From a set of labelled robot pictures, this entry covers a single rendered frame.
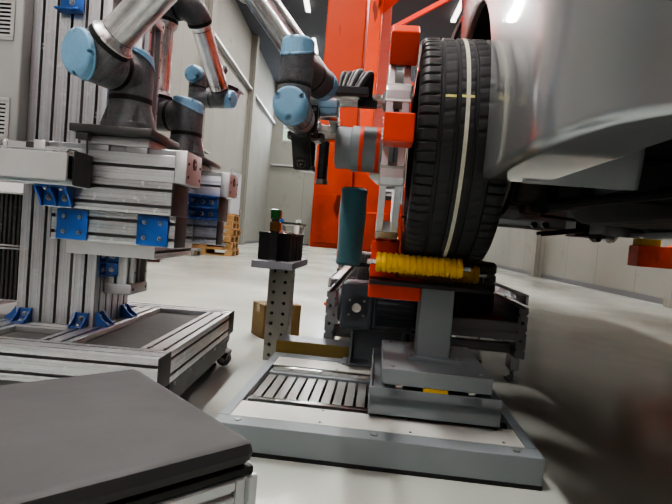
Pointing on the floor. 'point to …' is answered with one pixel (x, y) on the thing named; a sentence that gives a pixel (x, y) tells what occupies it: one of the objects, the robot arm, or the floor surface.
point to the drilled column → (278, 308)
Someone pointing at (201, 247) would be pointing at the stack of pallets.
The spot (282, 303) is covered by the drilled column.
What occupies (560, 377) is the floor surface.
